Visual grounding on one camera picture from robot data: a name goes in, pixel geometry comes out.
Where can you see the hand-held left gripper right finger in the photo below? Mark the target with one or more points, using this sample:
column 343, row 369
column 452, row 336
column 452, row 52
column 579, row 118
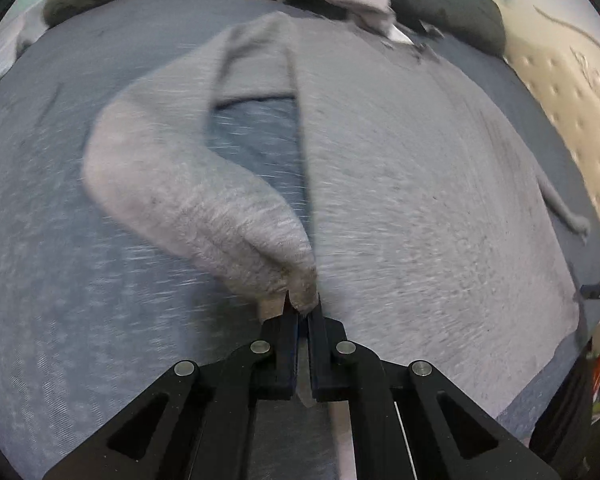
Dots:
column 317, row 345

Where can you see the grey knit sweater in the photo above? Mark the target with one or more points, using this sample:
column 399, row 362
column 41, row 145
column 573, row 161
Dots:
column 405, row 185

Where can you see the white cloth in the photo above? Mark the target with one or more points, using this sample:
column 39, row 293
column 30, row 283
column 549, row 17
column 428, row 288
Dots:
column 397, row 34

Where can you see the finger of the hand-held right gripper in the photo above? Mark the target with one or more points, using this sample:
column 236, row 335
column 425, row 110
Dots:
column 591, row 291

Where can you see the blue patterned bedspread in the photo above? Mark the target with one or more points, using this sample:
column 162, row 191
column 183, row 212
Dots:
column 55, row 310

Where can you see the light blue bed sheet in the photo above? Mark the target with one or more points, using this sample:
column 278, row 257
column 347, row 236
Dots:
column 5, row 50

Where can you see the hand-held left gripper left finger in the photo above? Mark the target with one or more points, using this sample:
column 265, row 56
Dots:
column 287, row 345

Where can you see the cream tufted headboard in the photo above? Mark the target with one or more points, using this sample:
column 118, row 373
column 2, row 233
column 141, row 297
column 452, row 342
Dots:
column 570, row 85

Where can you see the person's right forearm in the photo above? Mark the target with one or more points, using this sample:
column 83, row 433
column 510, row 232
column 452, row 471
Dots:
column 565, row 410

